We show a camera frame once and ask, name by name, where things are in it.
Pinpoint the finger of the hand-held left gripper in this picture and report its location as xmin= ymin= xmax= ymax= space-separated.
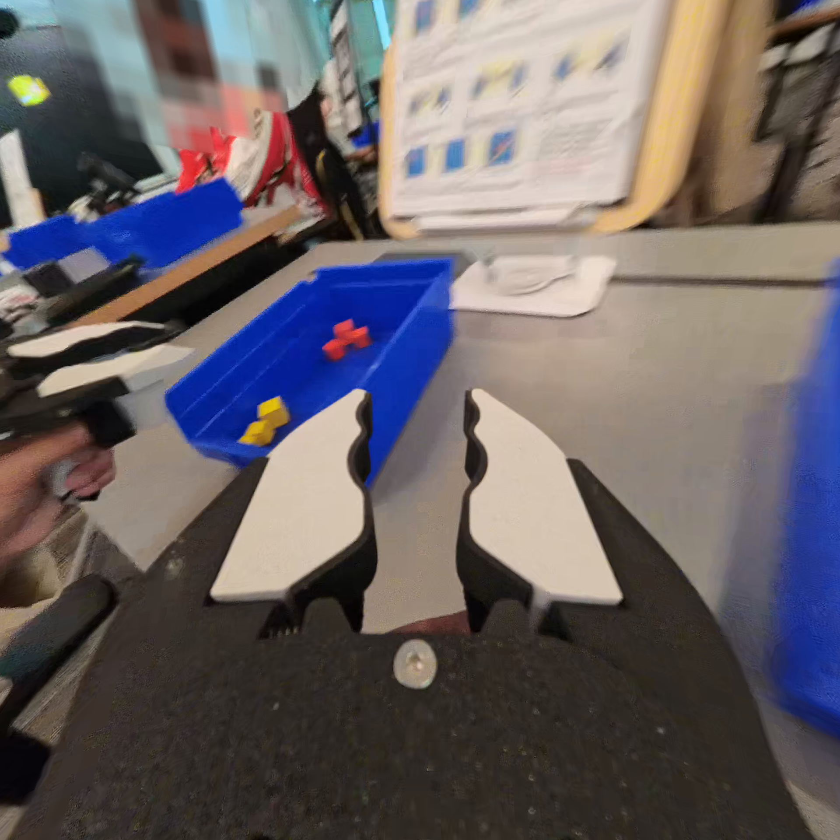
xmin=36 ymin=343 xmax=196 ymax=399
xmin=5 ymin=319 xmax=189 ymax=363

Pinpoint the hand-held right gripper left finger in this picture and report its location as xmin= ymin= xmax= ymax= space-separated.
xmin=209 ymin=389 xmax=379 ymax=634

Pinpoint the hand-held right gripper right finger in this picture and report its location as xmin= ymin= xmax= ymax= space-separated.
xmin=456 ymin=388 xmax=624 ymax=634

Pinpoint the blue plastic bin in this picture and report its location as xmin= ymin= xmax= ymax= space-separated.
xmin=771 ymin=259 xmax=840 ymax=736
xmin=85 ymin=177 xmax=245 ymax=270
xmin=164 ymin=258 xmax=455 ymax=490
xmin=3 ymin=213 xmax=89 ymax=271

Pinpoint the person's left hand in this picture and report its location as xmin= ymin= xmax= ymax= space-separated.
xmin=0 ymin=420 xmax=118 ymax=573

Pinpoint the black elongated device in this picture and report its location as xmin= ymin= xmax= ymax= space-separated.
xmin=39 ymin=256 xmax=145 ymax=324

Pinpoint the long wooden table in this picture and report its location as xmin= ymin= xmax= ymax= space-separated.
xmin=66 ymin=206 xmax=303 ymax=329

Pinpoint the white printed card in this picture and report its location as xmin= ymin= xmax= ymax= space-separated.
xmin=0 ymin=128 xmax=47 ymax=227

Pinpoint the neon yellow cube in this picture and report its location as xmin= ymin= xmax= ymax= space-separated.
xmin=8 ymin=74 xmax=52 ymax=107

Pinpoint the printed instruction sheet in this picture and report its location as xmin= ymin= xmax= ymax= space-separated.
xmin=390 ymin=0 xmax=673 ymax=219

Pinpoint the tan hanging coat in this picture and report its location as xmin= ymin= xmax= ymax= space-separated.
xmin=669 ymin=0 xmax=777 ymax=225

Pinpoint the wooden display board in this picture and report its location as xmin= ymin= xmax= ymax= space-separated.
xmin=377 ymin=0 xmax=736 ymax=238

